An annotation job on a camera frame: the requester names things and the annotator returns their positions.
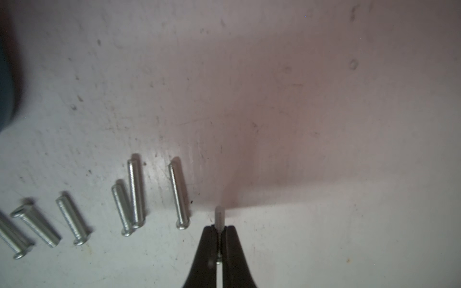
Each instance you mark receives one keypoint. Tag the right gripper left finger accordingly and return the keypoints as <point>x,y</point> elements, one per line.
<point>203,272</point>

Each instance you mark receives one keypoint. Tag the teal plastic storage tray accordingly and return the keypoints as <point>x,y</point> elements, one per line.
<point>7,90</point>

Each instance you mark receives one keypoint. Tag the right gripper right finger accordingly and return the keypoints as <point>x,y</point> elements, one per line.
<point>236,273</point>

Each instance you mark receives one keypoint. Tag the silver screw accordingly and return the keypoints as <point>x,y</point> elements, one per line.
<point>73,220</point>
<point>134,178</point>
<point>183,218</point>
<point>32,217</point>
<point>123,208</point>
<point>219,226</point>
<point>14,238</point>

